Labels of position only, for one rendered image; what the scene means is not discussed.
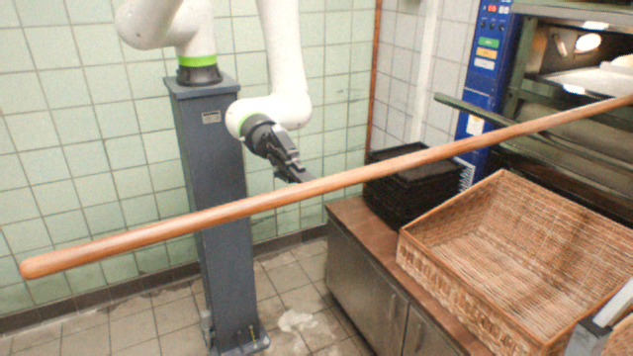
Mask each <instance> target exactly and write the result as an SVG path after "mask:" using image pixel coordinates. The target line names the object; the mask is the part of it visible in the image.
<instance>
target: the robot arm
mask: <svg viewBox="0 0 633 356"><path fill-rule="evenodd" d="M254 1H255V5H256V9H257V13H258V17H259V21H260V25H261V30H262V34H263V39H264V43H265V45H266V50H267V56H268V63H269V71H270V80H271V84H272V94H271V95H270V96H266V97H259V98H248V99H240V100H237V101H235V102H233V103H232V104H231V105H230V106H229V107H228V109H227V111H226V127H227V129H228V131H229V132H230V133H231V134H232V136H233V137H234V138H236V139H237V140H239V141H242V142H243V143H244V145H245V146H246V147H247V148H248V149H249V150H250V152H251V153H253V154H254V155H256V156H260V157H261V158H263V159H265V160H268V161H270V163H271V165H272V166H273V167H275V170H274V173H273V177H274V178H279V179H280V180H282V181H284V182H285V183H287V184H293V183H297V184H302V183H306V182H310V181H313V180H316V179H317V178H316V177H315V176H314V175H313V174H311V173H310V172H309V171H308V170H307V169H306V168H305V166H304V165H303V164H302V163H301V160H300V158H299V157H298V155H299V154H300V152H299V150H298V149H297V148H296V146H295V145H294V143H293V142H292V140H291V139H290V138H289V136H288V135H287V132H292V131H298V130H300V129H302V128H304V127H305V126H306V125H307V124H308V123H309V121H310V120H311V117H312V113H313V107H312V102H311V98H310V94H309V89H308V84H307V79H306V72H305V66H304V59H303V50H302V39H301V25H300V0H254ZM115 26H116V31H117V33H118V35H119V37H120V38H121V40H122V41H123V42H124V43H125V44H126V45H128V46H130V47H132V48H134V49H139V50H151V49H157V48H163V47H169V46H173V47H174V53H175V56H176V58H177V62H178V69H176V70H175V72H176V78H175V79H176V84H177V85H181V86H185V87H207V86H213V85H217V84H220V83H222V82H223V81H224V76H223V75H222V73H221V71H220V69H219V66H218V46H217V36H216V27H215V19H214V11H213V5H212V3H211V1H210V0H126V2H125V3H124V4H123V5H122V6H121V7H120V8H119V9H118V11H117V13H116V17H115ZM291 149H292V150H291Z"/></svg>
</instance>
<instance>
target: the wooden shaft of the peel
mask: <svg viewBox="0 0 633 356"><path fill-rule="evenodd" d="M631 104H633V93H632V94H628V95H624V96H620V97H616V98H612V99H609V100H605V101H601V102H598V103H593V104H589V105H586V106H582V107H579V108H575V109H571V111H568V112H564V113H560V114H557V115H553V116H549V117H545V118H541V119H537V120H534V121H530V122H526V123H523V124H519V125H514V126H511V127H507V128H503V129H500V130H496V131H492V132H489V133H482V134H478V135H474V136H471V137H467V138H463V139H460V140H456V141H452V142H449V143H445V144H440V145H437V146H433V147H430V148H427V149H426V150H423V151H419V152H416V153H412V154H408V155H405V156H401V157H397V158H394V159H390V160H386V161H382V162H378V163H375V164H371V165H367V166H364V167H360V168H356V169H353V170H349V171H345V172H342V173H338V174H334V175H331V176H327V177H323V178H320V179H316V180H313V181H310V182H306V183H302V184H299V185H295V186H291V187H288V188H284V189H281V190H277V191H273V192H270V193H266V194H262V195H259V196H255V197H251V198H248V199H244V200H240V201H236V202H232V203H228V204H225V205H221V206H217V207H214V208H210V209H206V210H203V211H199V212H196V213H193V214H189V215H186V216H182V217H178V218H175V219H170V220H166V221H163V222H156V223H153V224H149V225H145V226H142V227H138V228H134V229H131V230H127V231H122V233H119V234H115V235H111V236H108V237H104V238H100V239H97V240H93V241H90V242H85V243H81V244H78V245H74V246H70V247H67V248H63V249H59V250H56V251H52V252H48V253H45V254H41V255H37V256H34V257H30V258H28V259H26V260H24V261H23V262H22V264H20V273H21V276H23V277H24V278H25V279H26V280H28V281H32V280H37V279H40V278H43V277H47V276H50V275H54V273H58V272H61V271H65V270H68V269H72V268H75V267H78V266H82V265H85V264H89V263H93V262H96V261H100V260H103V259H107V258H110V257H113V256H117V255H120V254H124V253H127V252H131V251H135V250H138V249H142V248H145V247H148V246H151V245H154V244H158V242H161V241H164V240H168V239H171V238H176V237H179V236H182V235H186V234H189V233H193V232H196V231H199V230H203V229H206V228H210V227H213V226H216V225H220V224H223V223H229V222H232V221H236V220H239V219H243V218H247V217H250V216H254V215H257V214H260V213H264V212H267V211H271V210H274V209H277V208H281V207H284V206H288V205H291V204H294V203H298V202H300V201H304V200H307V199H310V198H314V197H317V196H321V195H324V194H327V193H331V192H334V191H338V190H341V189H344V188H348V187H351V186H355V185H358V184H361V183H365V182H368V181H372V180H375V179H378V178H382V177H385V176H390V175H393V174H396V173H400V172H403V171H407V170H410V169H413V168H416V167H419V166H423V165H426V164H429V163H433V162H436V161H440V160H443V159H447V158H451V157H454V156H458V155H461V153H464V152H468V151H471V150H474V149H478V148H481V147H485V146H489V145H492V144H496V143H499V142H503V141H506V140H509V139H513V138H516V137H521V136H524V135H527V134H533V133H537V132H540V131H543V130H547V129H551V128H554V127H557V126H560V125H564V124H567V123H571V122H575V121H578V120H582V119H585V118H589V117H592V116H595V115H600V113H603V112H607V111H610V110H613V109H617V108H620V107H625V106H628V105H631Z"/></svg>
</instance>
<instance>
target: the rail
mask: <svg viewBox="0 0 633 356"><path fill-rule="evenodd" d="M513 4H519V5H523V4H530V5H539V6H549V7H559V8H568V9H578V10H588V11H597V12H606V13H615V14H626V15H633V6H627V5H615V4H603V3H592V2H581V1H570V0H513Z"/></svg>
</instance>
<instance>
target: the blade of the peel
mask: <svg viewBox="0 0 633 356"><path fill-rule="evenodd" d="M612 62H613V61H605V62H602V63H601V66H600V71H605V72H610V73H615V74H620V75H626V76H630V77H633V67H629V66H623V65H617V64H612Z"/></svg>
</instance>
